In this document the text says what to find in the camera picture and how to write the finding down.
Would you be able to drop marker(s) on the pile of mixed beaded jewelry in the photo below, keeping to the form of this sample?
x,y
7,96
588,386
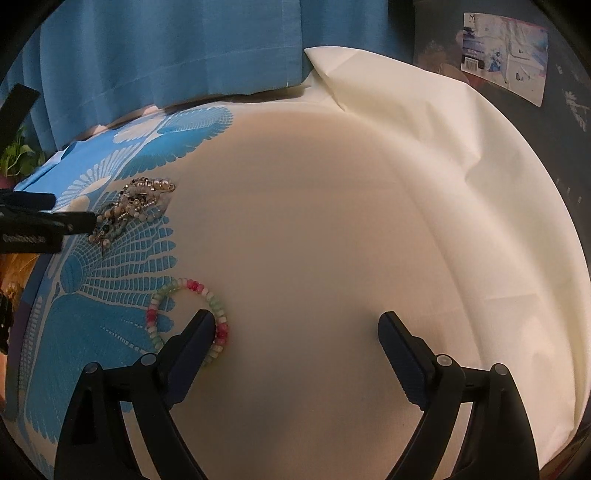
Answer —
x,y
138,203

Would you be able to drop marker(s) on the dark printed cover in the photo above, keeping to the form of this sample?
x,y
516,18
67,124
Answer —
x,y
568,138

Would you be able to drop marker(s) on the blue white printed tablecloth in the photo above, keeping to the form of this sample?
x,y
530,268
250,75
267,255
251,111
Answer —
x,y
323,230

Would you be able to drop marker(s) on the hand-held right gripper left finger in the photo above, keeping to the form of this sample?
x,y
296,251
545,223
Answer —
x,y
194,350

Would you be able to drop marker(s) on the blue curtain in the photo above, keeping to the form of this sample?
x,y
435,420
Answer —
x,y
161,46

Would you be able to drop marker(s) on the white printed label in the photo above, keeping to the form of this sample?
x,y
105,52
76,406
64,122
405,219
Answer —
x,y
508,55

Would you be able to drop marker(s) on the black flat object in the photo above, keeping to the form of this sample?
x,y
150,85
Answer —
x,y
18,106

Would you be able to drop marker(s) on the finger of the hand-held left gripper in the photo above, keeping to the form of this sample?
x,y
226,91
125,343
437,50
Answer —
x,y
74,221
27,201

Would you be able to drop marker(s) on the potted green plant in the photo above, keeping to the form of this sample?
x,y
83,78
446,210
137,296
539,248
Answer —
x,y
18,157

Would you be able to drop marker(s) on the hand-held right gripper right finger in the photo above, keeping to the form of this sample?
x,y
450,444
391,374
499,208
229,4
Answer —
x,y
404,360

